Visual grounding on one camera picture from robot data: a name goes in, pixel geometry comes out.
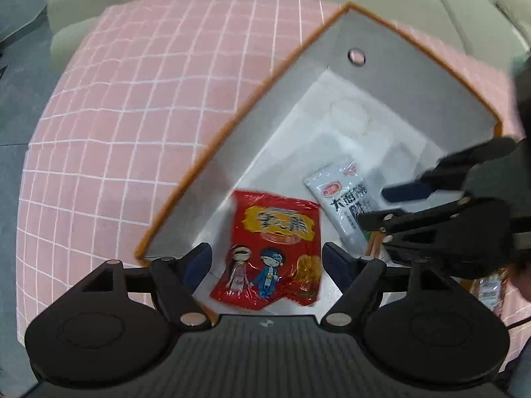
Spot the white black-text snack packet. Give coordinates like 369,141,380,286
303,156,380,257

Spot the red cartoon snack packet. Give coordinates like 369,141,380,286
211,190,322,311

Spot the orange cardboard box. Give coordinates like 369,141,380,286
135,2,504,299

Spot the pink checkered tablecloth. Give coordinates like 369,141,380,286
16,0,523,341

